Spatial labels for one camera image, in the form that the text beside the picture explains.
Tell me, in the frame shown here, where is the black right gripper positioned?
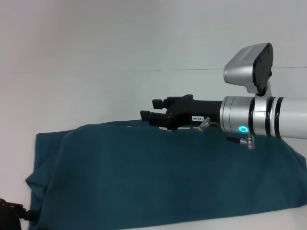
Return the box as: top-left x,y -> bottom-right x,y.
140,94 -> 224,131

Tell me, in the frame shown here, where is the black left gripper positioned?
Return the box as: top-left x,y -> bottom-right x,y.
0,198 -> 38,230

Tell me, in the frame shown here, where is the teal blue shirt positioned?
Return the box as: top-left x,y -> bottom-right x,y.
25,118 -> 307,230

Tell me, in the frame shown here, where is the silver elbow plug grey cable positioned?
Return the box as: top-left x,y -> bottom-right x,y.
198,116 -> 222,132

